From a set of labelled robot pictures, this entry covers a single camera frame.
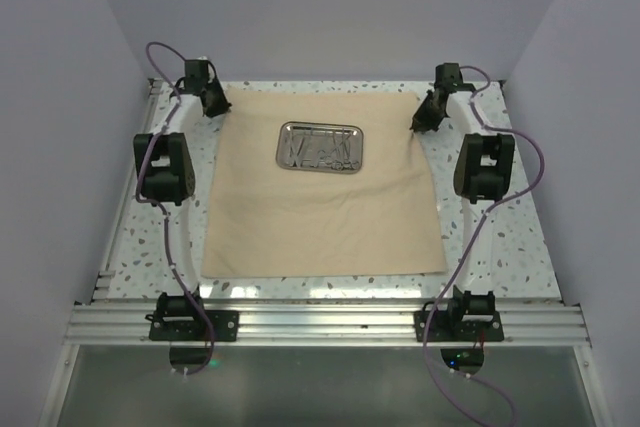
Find beige cloth wrap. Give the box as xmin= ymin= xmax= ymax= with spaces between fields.
xmin=201 ymin=88 xmax=447 ymax=278

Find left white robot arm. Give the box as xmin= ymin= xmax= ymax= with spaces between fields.
xmin=133 ymin=57 xmax=231 ymax=340

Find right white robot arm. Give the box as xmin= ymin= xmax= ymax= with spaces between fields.
xmin=411 ymin=63 xmax=515 ymax=340

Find steel forceps in tray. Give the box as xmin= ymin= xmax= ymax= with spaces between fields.
xmin=287 ymin=130 xmax=311 ymax=168

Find steel instrument tray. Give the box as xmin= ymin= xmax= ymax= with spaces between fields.
xmin=275 ymin=122 xmax=364 ymax=175

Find steel scissors in tray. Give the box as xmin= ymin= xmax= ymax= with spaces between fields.
xmin=331 ymin=130 xmax=351 ymax=171

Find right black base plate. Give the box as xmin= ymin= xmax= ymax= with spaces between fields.
xmin=413 ymin=301 xmax=505 ymax=344

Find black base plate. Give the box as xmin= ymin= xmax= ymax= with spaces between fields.
xmin=145 ymin=310 xmax=240 ymax=342
xmin=413 ymin=301 xmax=505 ymax=344

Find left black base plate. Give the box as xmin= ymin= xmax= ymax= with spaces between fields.
xmin=145 ymin=310 xmax=240 ymax=342

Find aluminium mounting rail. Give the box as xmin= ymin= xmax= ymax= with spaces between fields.
xmin=63 ymin=299 xmax=591 ymax=347

